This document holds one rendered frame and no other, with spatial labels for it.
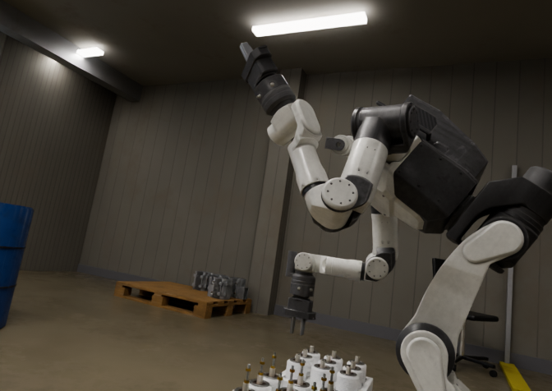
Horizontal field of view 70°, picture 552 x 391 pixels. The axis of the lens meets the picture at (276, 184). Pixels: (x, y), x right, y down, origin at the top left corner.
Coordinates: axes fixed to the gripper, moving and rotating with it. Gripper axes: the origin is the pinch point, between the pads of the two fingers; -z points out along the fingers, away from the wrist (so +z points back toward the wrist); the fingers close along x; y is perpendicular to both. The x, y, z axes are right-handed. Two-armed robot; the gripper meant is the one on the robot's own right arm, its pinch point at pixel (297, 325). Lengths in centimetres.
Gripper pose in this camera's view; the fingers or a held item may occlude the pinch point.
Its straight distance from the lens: 153.2
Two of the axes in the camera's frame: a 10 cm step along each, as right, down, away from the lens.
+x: -9.3, -0.7, 3.7
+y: -3.5, -2.1, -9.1
